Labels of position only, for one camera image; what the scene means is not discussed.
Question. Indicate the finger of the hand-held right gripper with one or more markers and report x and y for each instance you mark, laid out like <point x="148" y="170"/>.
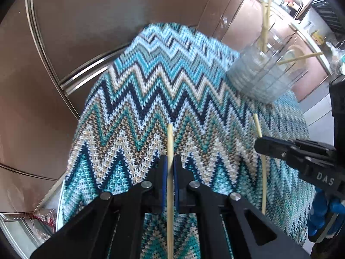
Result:
<point x="275" y="147"/>

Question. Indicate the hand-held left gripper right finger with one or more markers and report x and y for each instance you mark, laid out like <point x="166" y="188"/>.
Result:
<point x="177" y="186"/>

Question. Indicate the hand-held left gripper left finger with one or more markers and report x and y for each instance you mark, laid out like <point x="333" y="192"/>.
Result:
<point x="163" y="186"/>

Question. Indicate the wooden chopstick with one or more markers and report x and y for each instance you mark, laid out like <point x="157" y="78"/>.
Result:
<point x="302" y="58"/>
<point x="170" y="145"/>
<point x="262" y="27"/>
<point x="267" y="24"/>
<point x="258" y="126"/>

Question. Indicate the clear plastic utensil holder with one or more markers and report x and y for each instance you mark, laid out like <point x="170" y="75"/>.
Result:
<point x="253" y="78"/>

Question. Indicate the person's right hand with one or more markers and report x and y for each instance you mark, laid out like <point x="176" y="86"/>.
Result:
<point x="319" y="213"/>

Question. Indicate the zigzag knitted mat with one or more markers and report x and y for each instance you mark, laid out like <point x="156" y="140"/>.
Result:
<point x="151" y="86"/>

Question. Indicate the white plastic bag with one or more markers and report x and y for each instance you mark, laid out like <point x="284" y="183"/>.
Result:
<point x="337" y="59"/>

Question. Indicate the clear plastic bag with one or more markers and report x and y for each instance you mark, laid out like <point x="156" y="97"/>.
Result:
<point x="40" y="218"/>

